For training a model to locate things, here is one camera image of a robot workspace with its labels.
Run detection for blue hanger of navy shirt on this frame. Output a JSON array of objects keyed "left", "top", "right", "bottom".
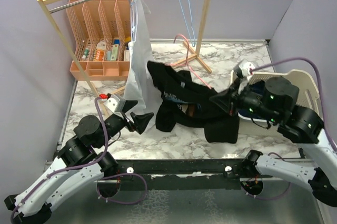
[{"left": 178, "top": 0, "right": 196, "bottom": 47}]

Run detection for cream laundry basket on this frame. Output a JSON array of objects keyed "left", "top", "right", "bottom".
[{"left": 239, "top": 69, "right": 323, "bottom": 137}]

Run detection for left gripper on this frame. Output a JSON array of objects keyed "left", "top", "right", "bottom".
[{"left": 96, "top": 100, "right": 154, "bottom": 148}]

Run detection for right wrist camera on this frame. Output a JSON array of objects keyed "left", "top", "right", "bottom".
[{"left": 233, "top": 59, "right": 255, "bottom": 94}]

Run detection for white t shirt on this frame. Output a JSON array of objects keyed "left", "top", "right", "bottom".
[{"left": 124, "top": 0, "right": 154, "bottom": 115}]

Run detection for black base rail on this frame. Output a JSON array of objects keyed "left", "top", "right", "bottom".
[{"left": 97, "top": 155, "right": 264, "bottom": 191}]

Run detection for orange plastic organizer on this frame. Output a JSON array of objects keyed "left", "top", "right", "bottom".
[{"left": 66, "top": 0, "right": 131, "bottom": 81}]

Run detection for navy blue t shirt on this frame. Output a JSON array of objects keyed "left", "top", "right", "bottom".
[{"left": 239, "top": 80, "right": 265, "bottom": 119}]

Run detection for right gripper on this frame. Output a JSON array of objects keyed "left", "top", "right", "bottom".
[{"left": 209, "top": 77, "right": 279, "bottom": 123}]

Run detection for black t shirt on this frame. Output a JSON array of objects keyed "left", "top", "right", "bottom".
[{"left": 147, "top": 61, "right": 240, "bottom": 144}]

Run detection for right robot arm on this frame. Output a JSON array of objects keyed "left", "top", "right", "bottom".
[{"left": 210, "top": 76, "right": 336, "bottom": 207}]

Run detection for blue hanger of white shirt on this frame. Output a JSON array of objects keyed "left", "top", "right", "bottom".
[{"left": 128, "top": 0, "right": 138, "bottom": 43}]

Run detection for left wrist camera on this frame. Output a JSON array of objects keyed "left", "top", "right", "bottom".
[{"left": 103, "top": 95, "right": 126, "bottom": 114}]

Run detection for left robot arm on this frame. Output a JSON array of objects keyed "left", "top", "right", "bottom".
[{"left": 4, "top": 94, "right": 154, "bottom": 223}]

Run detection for items in organizer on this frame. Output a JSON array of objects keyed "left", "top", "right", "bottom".
[{"left": 80, "top": 37, "right": 130, "bottom": 62}]

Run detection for pink hanger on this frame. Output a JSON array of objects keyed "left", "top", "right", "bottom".
[{"left": 165, "top": 34, "right": 212, "bottom": 89}]

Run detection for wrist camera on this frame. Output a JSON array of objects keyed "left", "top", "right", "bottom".
[
  {"left": 233, "top": 59, "right": 255, "bottom": 94},
  {"left": 103, "top": 95, "right": 126, "bottom": 114}
]

